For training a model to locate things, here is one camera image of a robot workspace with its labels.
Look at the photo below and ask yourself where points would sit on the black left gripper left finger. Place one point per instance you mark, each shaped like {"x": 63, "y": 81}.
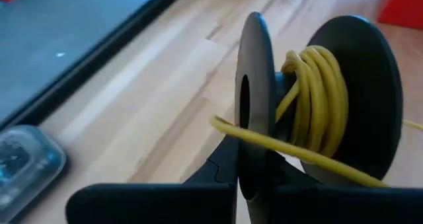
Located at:
{"x": 165, "y": 205}

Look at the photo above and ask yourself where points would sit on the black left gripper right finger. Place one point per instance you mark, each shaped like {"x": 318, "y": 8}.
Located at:
{"x": 330, "y": 207}

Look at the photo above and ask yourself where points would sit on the clear plastic bit case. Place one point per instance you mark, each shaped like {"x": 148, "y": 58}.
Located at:
{"x": 26, "y": 171}

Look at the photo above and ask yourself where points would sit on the red plastic bin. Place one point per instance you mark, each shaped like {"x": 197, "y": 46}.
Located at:
{"x": 403, "y": 6}

